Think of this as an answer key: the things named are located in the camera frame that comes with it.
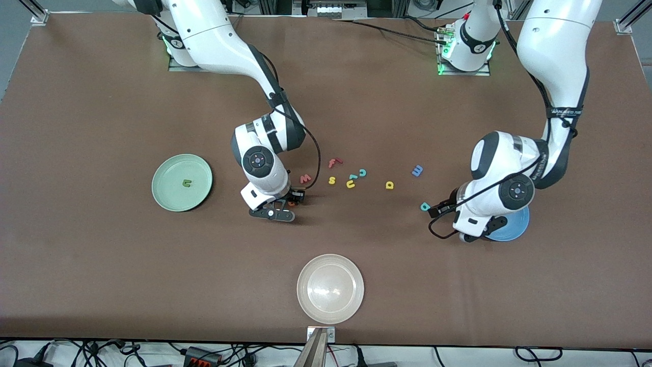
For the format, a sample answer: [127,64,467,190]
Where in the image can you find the blue plate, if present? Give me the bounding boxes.
[483,206,530,242]

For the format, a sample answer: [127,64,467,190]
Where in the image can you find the green plate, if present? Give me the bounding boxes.
[151,153,213,213]

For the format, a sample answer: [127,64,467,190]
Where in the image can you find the beige plate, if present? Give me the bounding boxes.
[296,253,365,325]

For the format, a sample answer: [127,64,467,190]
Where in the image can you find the black orange power strip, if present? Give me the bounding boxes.
[184,346,223,367]

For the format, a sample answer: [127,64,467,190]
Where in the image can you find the white terminal block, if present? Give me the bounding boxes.
[306,0,368,20]

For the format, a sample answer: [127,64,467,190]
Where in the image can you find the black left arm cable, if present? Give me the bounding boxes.
[428,0,579,240]

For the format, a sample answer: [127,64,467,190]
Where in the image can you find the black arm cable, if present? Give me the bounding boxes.
[250,43,321,192]
[428,0,579,240]

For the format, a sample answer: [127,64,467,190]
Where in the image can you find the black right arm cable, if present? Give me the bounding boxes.
[250,43,321,192]

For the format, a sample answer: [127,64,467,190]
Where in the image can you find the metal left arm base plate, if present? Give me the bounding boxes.
[437,25,492,77]

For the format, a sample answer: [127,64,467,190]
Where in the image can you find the black cable loop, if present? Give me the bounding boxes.
[513,347,564,363]

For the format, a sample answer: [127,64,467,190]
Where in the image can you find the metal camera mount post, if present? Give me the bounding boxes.
[293,326,337,367]

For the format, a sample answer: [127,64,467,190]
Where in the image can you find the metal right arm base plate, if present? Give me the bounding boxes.
[168,51,204,72]

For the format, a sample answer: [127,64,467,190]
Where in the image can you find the short black table cable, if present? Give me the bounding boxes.
[403,16,445,33]

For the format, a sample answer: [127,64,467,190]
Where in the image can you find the long black table cable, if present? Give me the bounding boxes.
[334,18,449,46]

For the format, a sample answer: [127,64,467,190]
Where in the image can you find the aluminium frame post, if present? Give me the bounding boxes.
[614,0,652,35]
[19,0,50,26]

